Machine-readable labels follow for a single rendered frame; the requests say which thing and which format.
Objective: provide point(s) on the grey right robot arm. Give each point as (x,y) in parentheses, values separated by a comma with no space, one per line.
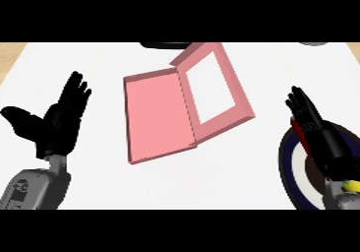
(343,198)

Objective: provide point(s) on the black round object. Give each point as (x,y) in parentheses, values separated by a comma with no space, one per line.
(164,45)

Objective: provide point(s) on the pink cardboard box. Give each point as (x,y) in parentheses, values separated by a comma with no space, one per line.
(188,105)

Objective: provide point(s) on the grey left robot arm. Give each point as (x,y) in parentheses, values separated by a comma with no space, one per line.
(36,188)

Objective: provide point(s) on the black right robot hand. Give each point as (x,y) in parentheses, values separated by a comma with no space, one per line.
(328,144)

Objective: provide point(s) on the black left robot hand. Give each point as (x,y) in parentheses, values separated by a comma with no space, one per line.
(59,124)

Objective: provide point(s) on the dark blue rimmed plate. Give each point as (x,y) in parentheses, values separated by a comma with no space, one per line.
(297,170)

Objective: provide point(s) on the grey round object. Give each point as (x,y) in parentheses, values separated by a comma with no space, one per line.
(313,43)

